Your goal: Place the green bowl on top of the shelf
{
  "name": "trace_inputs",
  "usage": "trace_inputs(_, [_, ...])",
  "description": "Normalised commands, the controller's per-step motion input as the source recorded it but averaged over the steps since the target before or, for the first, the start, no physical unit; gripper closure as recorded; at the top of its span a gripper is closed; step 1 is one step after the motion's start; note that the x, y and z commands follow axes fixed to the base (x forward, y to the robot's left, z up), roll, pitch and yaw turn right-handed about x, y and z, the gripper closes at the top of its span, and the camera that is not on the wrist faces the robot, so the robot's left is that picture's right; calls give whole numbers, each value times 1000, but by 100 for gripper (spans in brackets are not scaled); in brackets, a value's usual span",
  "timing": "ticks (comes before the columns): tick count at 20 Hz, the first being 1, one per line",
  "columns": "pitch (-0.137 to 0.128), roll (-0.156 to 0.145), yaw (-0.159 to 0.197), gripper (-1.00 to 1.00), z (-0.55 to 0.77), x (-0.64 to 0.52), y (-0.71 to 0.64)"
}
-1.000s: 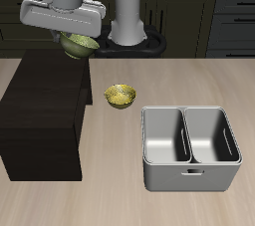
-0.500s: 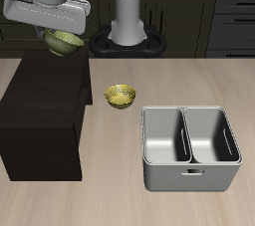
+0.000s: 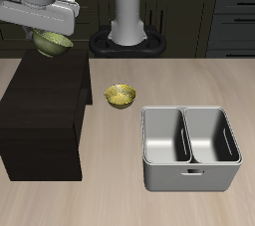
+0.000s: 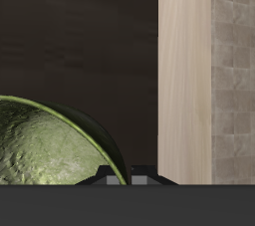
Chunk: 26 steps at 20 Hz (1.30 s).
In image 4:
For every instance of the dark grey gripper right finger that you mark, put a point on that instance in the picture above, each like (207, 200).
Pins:
(142, 174)

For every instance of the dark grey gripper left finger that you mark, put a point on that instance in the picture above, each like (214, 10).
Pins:
(103, 174)

